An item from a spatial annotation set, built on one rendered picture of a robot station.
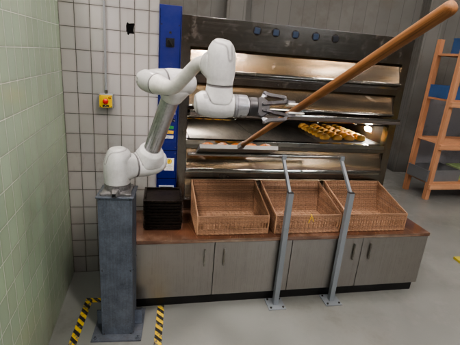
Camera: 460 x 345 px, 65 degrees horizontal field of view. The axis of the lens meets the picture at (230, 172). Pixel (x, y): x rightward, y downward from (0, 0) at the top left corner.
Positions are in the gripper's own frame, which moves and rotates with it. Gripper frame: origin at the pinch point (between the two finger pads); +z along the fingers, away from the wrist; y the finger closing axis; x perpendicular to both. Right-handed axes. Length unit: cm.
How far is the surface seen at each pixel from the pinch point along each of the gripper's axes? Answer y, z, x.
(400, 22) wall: -275, 356, -394
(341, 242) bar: 69, 85, -121
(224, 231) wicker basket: 60, -5, -127
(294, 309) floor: 122, 53, -137
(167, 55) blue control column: -69, -49, -122
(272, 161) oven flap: 4, 43, -157
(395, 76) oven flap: -70, 144, -129
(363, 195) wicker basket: 32, 132, -164
